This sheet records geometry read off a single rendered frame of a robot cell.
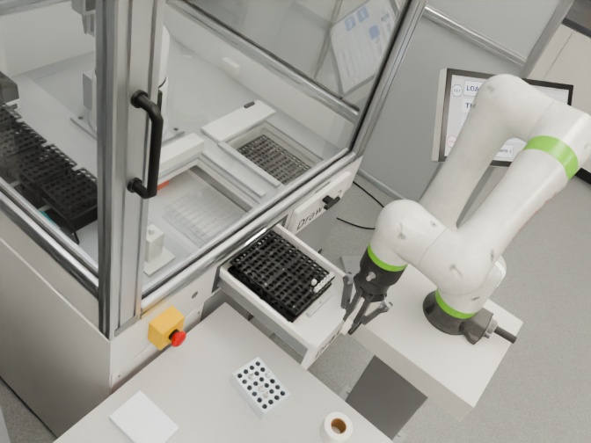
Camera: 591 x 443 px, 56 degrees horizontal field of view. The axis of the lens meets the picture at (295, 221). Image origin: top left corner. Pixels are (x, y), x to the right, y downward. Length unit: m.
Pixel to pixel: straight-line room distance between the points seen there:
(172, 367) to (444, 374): 0.68
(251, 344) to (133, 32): 0.94
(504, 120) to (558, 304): 2.05
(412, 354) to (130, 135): 0.96
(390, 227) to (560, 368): 2.03
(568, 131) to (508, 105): 0.14
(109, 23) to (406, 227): 0.63
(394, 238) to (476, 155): 0.39
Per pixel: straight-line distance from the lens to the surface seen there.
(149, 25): 0.78
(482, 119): 1.37
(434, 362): 1.54
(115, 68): 0.77
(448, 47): 2.86
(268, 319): 1.40
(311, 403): 1.44
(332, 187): 1.71
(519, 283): 3.24
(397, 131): 3.12
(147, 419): 1.35
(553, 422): 2.81
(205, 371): 1.43
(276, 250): 1.51
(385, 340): 1.52
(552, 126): 1.32
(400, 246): 1.09
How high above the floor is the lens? 2.00
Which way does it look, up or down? 43 degrees down
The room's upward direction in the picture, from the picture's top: 19 degrees clockwise
